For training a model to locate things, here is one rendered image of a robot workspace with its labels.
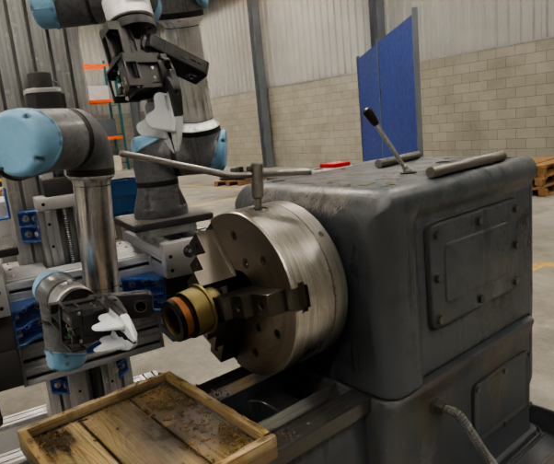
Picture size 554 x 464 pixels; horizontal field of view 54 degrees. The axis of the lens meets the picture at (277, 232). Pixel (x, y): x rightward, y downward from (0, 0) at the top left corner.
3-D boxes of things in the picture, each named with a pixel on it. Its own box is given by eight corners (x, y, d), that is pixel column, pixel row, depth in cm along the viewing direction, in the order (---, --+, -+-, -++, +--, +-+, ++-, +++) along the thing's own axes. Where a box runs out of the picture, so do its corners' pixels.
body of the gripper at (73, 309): (74, 356, 87) (50, 332, 96) (124, 342, 92) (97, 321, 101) (70, 311, 85) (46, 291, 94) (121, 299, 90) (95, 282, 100)
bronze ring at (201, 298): (197, 273, 100) (153, 291, 94) (226, 283, 93) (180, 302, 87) (205, 319, 102) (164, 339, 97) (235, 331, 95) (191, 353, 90)
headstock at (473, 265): (392, 280, 171) (386, 156, 163) (546, 311, 134) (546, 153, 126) (240, 341, 134) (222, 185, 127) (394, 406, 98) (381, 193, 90)
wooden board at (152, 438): (170, 387, 114) (167, 368, 113) (279, 457, 86) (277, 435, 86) (20, 450, 96) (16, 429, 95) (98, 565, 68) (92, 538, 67)
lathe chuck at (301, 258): (234, 326, 123) (228, 190, 113) (333, 386, 100) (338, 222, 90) (200, 339, 117) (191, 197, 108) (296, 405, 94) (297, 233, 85)
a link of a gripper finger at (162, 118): (149, 155, 83) (133, 98, 84) (183, 151, 87) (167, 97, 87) (157, 148, 81) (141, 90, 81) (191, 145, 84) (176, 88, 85)
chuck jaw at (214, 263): (241, 282, 106) (215, 231, 109) (251, 270, 102) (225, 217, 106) (192, 297, 99) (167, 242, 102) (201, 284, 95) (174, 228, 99)
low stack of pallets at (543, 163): (525, 182, 897) (525, 156, 888) (580, 184, 832) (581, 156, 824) (486, 194, 819) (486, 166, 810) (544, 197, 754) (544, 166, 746)
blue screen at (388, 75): (343, 193, 978) (334, 58, 931) (387, 189, 975) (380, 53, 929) (386, 244, 574) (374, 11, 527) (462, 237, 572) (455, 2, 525)
